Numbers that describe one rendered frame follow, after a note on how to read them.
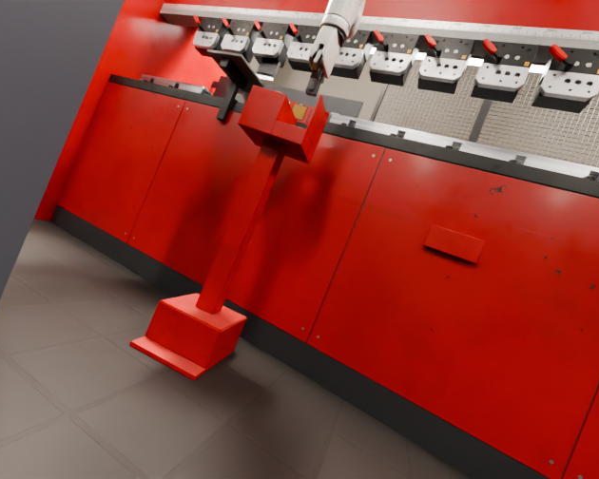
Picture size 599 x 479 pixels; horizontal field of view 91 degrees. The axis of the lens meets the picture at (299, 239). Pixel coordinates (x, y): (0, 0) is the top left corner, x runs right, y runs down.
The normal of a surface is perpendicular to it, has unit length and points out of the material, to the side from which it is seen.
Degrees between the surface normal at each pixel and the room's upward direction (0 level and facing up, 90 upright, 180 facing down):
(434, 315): 90
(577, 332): 90
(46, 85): 90
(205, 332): 90
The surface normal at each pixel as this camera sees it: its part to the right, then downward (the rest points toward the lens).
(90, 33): 0.88, 0.36
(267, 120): -0.18, -0.07
